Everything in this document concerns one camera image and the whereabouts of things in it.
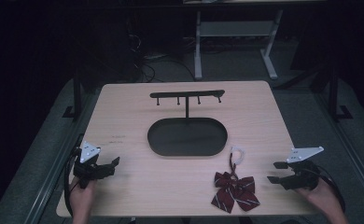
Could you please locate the person's right hand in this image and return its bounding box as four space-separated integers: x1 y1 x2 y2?
295 178 341 217

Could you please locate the tangle of black floor cables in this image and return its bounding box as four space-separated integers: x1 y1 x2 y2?
125 17 198 84

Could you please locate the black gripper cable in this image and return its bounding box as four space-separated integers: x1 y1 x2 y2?
63 147 83 217
309 164 347 214

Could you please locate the black hook rack with tray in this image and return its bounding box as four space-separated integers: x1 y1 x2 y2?
147 89 229 158

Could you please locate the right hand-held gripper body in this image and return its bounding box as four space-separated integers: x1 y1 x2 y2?
282 146 325 191

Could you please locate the person's left hand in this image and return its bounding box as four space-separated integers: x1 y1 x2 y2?
69 177 98 217

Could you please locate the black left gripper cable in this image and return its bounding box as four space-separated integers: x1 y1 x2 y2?
63 147 83 217

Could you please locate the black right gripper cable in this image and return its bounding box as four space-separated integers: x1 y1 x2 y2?
309 164 347 214

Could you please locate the white metal desk frame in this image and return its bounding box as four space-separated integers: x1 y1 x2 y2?
193 8 285 81

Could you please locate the aluminium rail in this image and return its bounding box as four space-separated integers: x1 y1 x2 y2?
22 91 101 224
312 91 364 216

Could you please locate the black metal stand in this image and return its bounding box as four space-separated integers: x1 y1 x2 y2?
327 64 354 123
62 66 85 121

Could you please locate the dark red striped bow tie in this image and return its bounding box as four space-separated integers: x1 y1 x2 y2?
210 145 261 215

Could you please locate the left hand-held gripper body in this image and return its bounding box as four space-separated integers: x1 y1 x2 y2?
73 141 109 189

